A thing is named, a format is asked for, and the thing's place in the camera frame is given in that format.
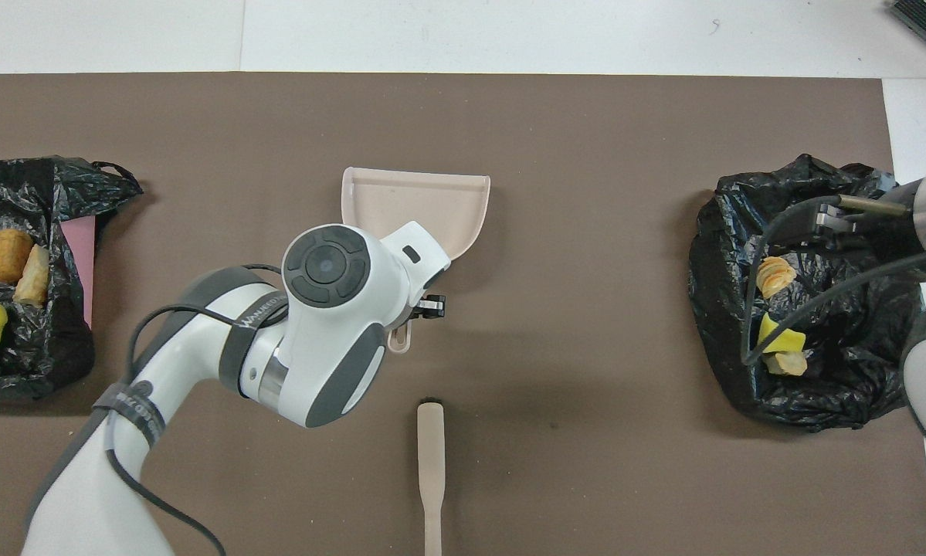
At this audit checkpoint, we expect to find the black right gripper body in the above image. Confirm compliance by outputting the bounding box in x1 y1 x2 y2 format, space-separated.
868 202 926 267

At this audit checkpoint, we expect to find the pale toy croissant piece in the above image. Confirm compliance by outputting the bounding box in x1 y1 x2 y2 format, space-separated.
764 351 808 377
755 256 797 300

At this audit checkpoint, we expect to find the beige plastic dustpan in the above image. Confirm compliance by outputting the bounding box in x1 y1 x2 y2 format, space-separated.
341 167 491 354

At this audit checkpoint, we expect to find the yellow sponge wedge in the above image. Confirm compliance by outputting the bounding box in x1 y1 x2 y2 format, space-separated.
757 312 806 354

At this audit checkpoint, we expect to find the beige hand brush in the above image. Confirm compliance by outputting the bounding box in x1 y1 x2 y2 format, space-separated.
417 398 446 556

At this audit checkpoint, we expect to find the orange striped toy croissant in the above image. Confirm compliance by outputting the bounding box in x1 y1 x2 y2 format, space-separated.
12 244 50 307

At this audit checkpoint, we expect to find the brown toy bread roll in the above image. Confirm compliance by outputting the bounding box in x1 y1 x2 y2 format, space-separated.
0 229 35 283

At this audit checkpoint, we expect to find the right black trash bag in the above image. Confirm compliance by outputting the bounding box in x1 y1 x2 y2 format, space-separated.
689 154 926 432

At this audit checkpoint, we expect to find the black trash bag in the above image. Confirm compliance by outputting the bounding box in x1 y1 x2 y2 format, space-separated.
0 156 144 400
689 154 926 432

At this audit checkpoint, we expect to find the pink plastic bin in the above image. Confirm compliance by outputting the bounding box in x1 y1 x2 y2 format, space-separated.
61 215 97 329

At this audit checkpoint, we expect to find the brown table mat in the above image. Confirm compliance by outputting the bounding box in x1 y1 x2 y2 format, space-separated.
0 72 926 556

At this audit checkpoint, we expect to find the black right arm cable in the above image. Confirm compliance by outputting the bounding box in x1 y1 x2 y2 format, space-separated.
741 195 926 365

